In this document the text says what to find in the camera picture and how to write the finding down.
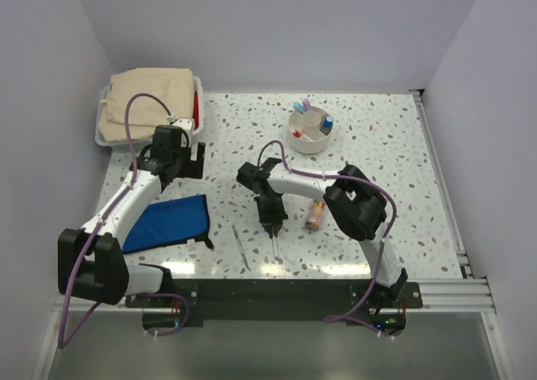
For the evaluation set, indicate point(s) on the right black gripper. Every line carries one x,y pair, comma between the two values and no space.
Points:
272,223

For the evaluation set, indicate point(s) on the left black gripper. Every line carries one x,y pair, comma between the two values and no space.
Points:
193,169

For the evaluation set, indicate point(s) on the thin metal craft knife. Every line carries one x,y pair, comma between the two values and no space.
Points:
240,248

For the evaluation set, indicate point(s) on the pink cap clear tube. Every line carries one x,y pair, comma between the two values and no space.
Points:
315,216

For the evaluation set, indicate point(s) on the red cap white pen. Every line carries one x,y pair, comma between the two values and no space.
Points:
315,136

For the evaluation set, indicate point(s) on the blue cylindrical stamp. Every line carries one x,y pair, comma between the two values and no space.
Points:
328,123

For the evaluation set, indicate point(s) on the blue cap highlighter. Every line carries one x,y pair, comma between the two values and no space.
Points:
299,107

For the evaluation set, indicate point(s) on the pink purple highlighter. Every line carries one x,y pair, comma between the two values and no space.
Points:
307,106

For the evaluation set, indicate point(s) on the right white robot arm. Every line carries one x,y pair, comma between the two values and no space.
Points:
361,210

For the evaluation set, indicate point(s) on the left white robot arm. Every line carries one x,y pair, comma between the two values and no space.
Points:
91,264

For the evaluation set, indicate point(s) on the small clear plastic piece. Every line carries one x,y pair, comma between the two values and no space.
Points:
289,259

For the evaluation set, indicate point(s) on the white plastic basket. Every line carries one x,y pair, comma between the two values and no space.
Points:
122,146

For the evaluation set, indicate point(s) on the blue fabric pouch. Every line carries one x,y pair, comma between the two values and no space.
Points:
172,222

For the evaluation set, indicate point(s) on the beige folded cloth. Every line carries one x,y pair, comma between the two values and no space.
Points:
145,98

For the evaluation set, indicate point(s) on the round white divided organizer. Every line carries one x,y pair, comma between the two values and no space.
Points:
309,122

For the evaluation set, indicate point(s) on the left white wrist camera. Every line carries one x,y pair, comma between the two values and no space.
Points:
189,126

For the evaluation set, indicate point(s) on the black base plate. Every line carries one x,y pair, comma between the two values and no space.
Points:
292,300

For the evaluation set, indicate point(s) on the aluminium frame rail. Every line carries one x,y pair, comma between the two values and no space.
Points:
440,295

